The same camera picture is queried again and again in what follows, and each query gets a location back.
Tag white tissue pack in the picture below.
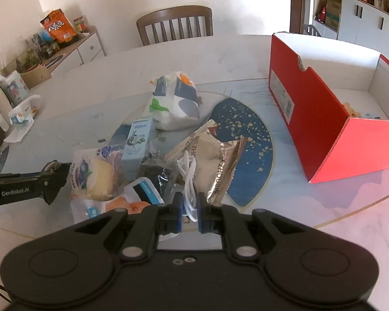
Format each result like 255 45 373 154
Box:
143 71 200 131

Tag dark clear plastic packet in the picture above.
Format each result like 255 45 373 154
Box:
138 154 178 204

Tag small blue white box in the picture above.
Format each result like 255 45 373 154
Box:
361 113 381 119

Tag white patterned plastic bag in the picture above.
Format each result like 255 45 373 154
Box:
4 94 42 143

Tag beige crinkled snack bag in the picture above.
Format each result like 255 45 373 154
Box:
165 119 247 206

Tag dark brown door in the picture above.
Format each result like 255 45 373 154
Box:
289 0 305 34

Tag white cable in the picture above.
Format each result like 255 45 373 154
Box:
175 150 199 223

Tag yellow spotted squishy toy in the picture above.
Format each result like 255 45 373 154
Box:
342 102 361 118

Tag blueberry bread packet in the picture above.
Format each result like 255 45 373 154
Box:
69 145 123 201

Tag red cardboard shoe box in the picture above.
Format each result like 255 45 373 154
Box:
269 33 389 183

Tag white wall cabinet unit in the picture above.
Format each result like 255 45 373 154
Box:
313 0 389 59

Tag cardboard box by cabinet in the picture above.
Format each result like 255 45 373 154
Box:
325 0 342 30

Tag brown wooden chair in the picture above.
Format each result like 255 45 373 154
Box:
136 5 213 46

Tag light blue carton box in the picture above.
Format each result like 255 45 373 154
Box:
121 118 156 182

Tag orange snack bag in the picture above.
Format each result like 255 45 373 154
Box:
40 9 79 47

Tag white side cabinet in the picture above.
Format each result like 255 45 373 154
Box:
43 26 106 77

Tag cardboard box on cabinet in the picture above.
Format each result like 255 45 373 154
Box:
0 48 52 89

